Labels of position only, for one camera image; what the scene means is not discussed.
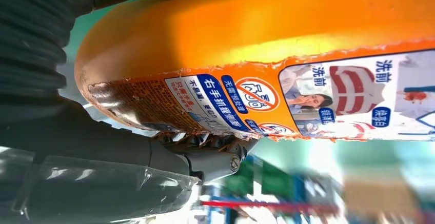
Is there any cardboard box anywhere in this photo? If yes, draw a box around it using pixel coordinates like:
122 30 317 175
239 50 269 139
343 168 419 216

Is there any red metal bar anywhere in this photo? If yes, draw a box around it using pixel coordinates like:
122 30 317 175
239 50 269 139
200 200 341 215

